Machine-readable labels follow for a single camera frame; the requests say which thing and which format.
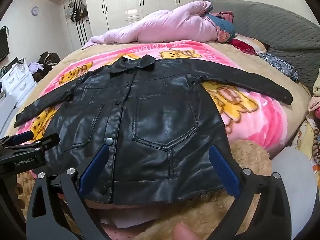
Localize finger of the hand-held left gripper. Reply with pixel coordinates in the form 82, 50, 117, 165
0, 130, 35, 146
5, 133, 61, 153

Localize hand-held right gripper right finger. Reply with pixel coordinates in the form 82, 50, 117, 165
208, 144, 293, 240

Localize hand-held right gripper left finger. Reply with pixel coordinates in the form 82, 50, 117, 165
26, 144, 110, 240

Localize black leather jacket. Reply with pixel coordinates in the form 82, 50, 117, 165
14, 55, 293, 205

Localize purple clothes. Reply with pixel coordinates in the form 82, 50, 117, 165
28, 61, 45, 75

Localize person's right hand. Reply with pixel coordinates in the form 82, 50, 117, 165
173, 222, 201, 240

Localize beige plush fleece blanket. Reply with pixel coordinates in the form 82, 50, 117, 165
16, 140, 273, 240

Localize white drawer cabinet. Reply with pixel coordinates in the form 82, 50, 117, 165
0, 59, 36, 101

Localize pink dotted clothing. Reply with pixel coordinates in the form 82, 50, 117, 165
85, 201, 165, 240

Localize white grey cloth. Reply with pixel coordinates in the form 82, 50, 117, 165
271, 147, 314, 231

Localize dark bag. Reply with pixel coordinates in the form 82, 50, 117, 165
37, 51, 61, 68

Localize black television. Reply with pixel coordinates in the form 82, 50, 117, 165
0, 26, 10, 62

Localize colourful printed cloth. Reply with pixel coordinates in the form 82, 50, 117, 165
299, 79, 320, 171

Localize blue patterned pillow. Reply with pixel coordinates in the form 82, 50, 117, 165
259, 52, 299, 82

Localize red striped pillow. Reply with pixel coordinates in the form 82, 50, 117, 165
229, 33, 270, 56

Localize hanging dark bags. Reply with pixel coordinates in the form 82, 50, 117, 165
70, 0, 89, 23

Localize blue floral pillow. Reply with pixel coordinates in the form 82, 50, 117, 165
205, 13, 236, 42

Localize grey quilted headboard cover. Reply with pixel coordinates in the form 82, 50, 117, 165
204, 0, 320, 83

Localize pink duvet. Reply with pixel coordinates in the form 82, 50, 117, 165
81, 0, 220, 50

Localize white wardrobe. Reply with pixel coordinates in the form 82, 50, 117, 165
48, 0, 194, 51

